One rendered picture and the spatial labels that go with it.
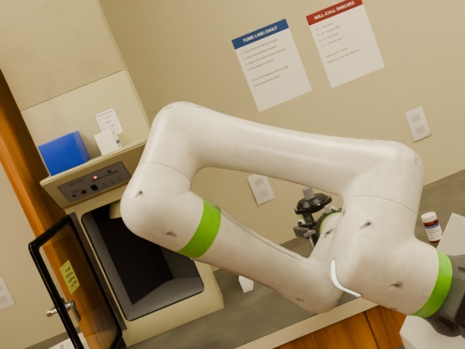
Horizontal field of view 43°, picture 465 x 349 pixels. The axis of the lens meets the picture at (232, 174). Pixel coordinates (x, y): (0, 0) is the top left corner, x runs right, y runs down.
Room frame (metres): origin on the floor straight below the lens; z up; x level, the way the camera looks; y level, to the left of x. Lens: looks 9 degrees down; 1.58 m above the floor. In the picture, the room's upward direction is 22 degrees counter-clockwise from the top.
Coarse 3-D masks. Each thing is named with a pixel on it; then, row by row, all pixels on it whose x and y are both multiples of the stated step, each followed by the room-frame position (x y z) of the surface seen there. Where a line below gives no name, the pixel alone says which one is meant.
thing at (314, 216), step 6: (330, 198) 1.59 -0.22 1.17; (318, 204) 1.56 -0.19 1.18; (330, 204) 1.60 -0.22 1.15; (294, 210) 1.61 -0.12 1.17; (300, 210) 1.58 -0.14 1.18; (318, 210) 1.57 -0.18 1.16; (324, 210) 1.57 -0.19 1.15; (300, 216) 1.60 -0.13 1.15; (306, 216) 1.58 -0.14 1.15; (312, 216) 1.57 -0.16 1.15; (318, 216) 1.57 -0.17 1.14; (306, 222) 1.59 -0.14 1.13; (312, 234) 1.58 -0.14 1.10; (312, 240) 1.59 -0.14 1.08; (312, 246) 1.60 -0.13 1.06
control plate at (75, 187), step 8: (104, 168) 1.65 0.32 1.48; (112, 168) 1.66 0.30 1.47; (120, 168) 1.67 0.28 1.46; (88, 176) 1.65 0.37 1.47; (104, 176) 1.67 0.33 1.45; (112, 176) 1.68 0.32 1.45; (120, 176) 1.69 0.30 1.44; (128, 176) 1.70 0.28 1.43; (64, 184) 1.64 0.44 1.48; (72, 184) 1.65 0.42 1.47; (80, 184) 1.66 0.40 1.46; (88, 184) 1.67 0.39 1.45; (96, 184) 1.68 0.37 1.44; (104, 184) 1.69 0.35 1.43; (112, 184) 1.70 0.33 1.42; (64, 192) 1.67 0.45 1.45; (72, 192) 1.67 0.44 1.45; (80, 192) 1.68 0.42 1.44; (88, 192) 1.69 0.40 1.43; (96, 192) 1.70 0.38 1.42; (72, 200) 1.70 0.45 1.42
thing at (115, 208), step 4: (116, 200) 1.78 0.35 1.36; (120, 200) 1.77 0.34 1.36; (112, 204) 1.79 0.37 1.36; (116, 204) 1.78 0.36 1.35; (112, 208) 1.79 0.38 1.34; (116, 208) 1.78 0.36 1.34; (112, 212) 1.79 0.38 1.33; (116, 212) 1.77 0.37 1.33; (112, 216) 1.79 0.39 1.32; (116, 216) 1.77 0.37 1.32; (120, 216) 1.76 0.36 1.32
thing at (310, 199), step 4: (304, 188) 1.62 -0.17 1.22; (308, 188) 1.60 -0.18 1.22; (304, 192) 1.61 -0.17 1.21; (308, 192) 1.60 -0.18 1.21; (312, 192) 1.61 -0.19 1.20; (304, 196) 1.61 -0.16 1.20; (308, 196) 1.60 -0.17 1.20; (312, 196) 1.60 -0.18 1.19; (316, 196) 1.60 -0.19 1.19; (320, 196) 1.59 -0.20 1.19; (324, 196) 1.59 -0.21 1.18; (300, 200) 1.63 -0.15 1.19; (304, 200) 1.61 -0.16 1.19; (308, 200) 1.59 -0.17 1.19; (312, 200) 1.58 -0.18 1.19; (316, 200) 1.58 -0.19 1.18; (320, 200) 1.58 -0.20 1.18; (324, 200) 1.58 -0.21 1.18; (300, 204) 1.60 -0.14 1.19; (304, 204) 1.58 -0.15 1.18; (308, 204) 1.58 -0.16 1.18; (312, 204) 1.57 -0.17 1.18; (316, 204) 1.57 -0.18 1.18; (300, 208) 1.59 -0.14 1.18
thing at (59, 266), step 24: (48, 240) 1.52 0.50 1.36; (72, 240) 1.66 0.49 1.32; (48, 264) 1.47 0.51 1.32; (72, 264) 1.59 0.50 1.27; (48, 288) 1.42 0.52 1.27; (72, 288) 1.53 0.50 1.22; (96, 288) 1.68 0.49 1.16; (72, 312) 1.47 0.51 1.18; (96, 312) 1.61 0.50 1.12; (96, 336) 1.54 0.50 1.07
